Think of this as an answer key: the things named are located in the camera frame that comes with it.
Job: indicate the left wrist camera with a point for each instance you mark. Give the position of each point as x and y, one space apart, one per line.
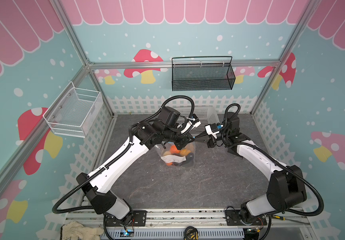
191 123

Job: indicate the yellow handled screwdriver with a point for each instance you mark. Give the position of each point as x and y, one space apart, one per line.
284 219

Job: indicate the orange tangerine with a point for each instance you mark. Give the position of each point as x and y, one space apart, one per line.
173 149

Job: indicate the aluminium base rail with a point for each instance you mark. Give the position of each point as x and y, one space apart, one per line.
198 218

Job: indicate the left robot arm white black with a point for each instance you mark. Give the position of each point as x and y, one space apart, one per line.
97 184

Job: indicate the yellow food piece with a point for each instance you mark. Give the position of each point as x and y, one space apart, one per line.
184 152

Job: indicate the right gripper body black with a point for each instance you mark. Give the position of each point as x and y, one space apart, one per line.
208 138

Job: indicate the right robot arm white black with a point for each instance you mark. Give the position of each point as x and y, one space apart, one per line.
287 186

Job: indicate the white plastic basket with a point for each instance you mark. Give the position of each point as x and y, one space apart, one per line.
207 115

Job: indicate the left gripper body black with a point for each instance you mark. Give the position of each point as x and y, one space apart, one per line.
183 139

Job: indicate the clear zip top bag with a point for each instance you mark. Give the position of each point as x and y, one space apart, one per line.
175 160

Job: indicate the black wire wall basket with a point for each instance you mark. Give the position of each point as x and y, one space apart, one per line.
210 73

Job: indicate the white wire wall basket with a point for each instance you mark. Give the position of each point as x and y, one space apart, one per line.
74 111

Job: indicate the beige cloth rag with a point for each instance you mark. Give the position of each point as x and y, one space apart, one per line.
77 231

